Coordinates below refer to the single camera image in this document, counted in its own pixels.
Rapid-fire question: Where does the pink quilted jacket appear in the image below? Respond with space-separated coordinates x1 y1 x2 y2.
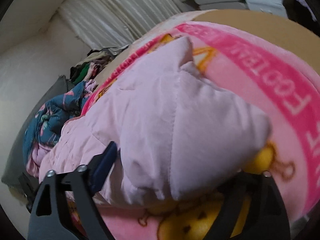
39 37 271 209

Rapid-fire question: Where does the pile of folded clothes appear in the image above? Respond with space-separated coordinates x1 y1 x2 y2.
69 45 129 85

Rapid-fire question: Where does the grey quilted headboard cushion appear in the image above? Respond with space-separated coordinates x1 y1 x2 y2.
1 75 74 195

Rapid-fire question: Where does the blue flamingo comforter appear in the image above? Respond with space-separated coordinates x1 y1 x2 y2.
26 80 97 178

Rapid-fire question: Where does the pink cartoon fleece blanket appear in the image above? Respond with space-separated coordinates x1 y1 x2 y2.
84 22 319 239

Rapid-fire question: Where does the tan bed sheet mattress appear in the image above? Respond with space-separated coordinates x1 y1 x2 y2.
95 9 319 85

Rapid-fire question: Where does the white striped curtain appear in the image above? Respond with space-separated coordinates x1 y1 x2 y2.
57 0 181 49

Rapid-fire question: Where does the peach white knitted blanket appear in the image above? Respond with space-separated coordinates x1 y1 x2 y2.
141 9 213 40

